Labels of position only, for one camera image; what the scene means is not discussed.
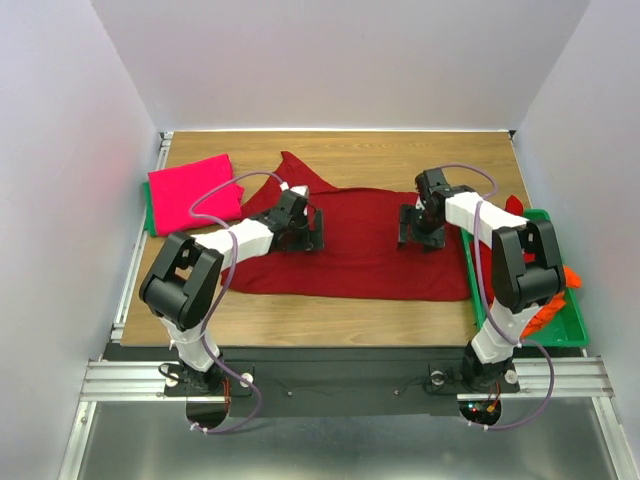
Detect dark red t-shirt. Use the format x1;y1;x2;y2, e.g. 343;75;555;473
222;151;470;302

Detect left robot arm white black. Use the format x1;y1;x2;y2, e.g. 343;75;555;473
139;187;324;395

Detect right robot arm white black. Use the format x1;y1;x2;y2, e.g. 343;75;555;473
398;168;566;390

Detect folded pink t-shirt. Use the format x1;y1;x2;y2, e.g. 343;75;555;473
144;153;244;236

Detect folded green t-shirt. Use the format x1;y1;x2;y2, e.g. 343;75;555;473
142;182;157;237

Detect orange t-shirt in bin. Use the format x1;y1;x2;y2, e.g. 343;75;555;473
521;265;582;338

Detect green plastic bin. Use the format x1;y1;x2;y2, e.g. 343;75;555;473
460;229;589;347

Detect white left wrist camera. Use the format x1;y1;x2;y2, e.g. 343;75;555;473
279;182;310;198

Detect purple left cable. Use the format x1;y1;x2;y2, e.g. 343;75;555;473
188;171;289;435

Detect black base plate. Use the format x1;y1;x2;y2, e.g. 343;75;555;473
164;345;521;418

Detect aluminium frame rail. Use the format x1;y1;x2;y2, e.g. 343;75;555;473
80;357;614;403

